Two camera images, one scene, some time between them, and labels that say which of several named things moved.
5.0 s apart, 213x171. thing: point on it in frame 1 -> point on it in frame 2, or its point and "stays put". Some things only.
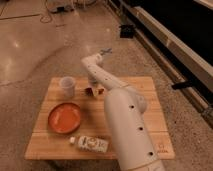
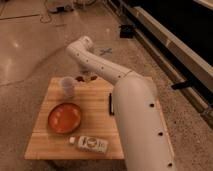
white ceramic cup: x=68 y=82 stays put
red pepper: x=93 y=92 -> x=81 y=79
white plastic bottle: x=90 y=143 stays put
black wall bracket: x=182 y=85 stays put
